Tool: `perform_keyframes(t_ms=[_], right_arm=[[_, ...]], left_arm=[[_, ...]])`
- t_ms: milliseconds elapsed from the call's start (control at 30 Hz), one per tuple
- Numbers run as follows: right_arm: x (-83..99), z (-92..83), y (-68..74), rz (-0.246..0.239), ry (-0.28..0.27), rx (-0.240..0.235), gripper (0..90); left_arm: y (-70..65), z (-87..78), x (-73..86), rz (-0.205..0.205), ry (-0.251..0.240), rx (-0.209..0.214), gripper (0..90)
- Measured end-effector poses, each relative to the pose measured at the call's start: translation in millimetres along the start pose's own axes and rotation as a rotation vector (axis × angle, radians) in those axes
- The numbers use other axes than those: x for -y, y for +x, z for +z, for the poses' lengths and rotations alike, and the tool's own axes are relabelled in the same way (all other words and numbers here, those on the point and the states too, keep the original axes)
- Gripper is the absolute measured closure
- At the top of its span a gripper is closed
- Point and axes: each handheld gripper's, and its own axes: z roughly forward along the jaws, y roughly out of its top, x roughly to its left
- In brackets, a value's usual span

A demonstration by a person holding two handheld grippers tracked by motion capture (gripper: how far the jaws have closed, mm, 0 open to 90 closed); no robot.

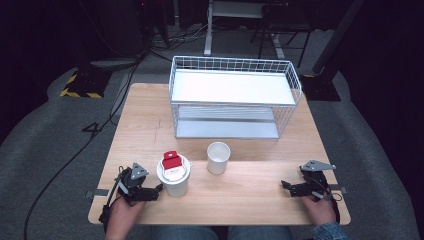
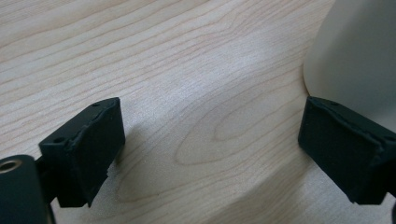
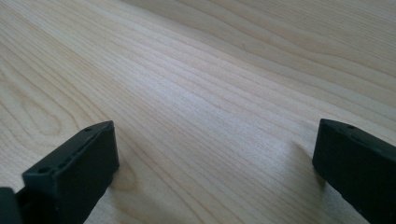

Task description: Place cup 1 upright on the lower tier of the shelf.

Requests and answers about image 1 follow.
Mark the person's right hand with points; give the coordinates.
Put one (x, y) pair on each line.
(318, 210)

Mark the person's right leg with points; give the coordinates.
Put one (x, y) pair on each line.
(261, 234)

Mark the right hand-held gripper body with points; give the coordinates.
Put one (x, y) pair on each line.
(313, 181)

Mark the black chair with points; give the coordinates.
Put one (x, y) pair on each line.
(283, 23)

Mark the person's left leg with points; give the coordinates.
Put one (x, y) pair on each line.
(186, 234)

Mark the tall white cup with lid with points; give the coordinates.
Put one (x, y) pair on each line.
(174, 176)

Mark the black yellow striped stand base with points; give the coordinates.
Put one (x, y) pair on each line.
(85, 85)

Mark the person's left hand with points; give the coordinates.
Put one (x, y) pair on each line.
(125, 213)

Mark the desk with white frame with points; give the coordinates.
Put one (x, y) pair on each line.
(233, 10)

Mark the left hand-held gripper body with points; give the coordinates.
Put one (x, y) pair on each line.
(132, 186)

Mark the small white cup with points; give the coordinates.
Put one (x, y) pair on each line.
(218, 158)

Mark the black stand with base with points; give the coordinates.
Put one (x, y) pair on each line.
(325, 66)

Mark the person's leg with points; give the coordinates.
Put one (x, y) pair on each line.
(186, 234)
(261, 234)

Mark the grey tape strip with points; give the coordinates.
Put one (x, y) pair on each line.
(97, 193)
(339, 189)

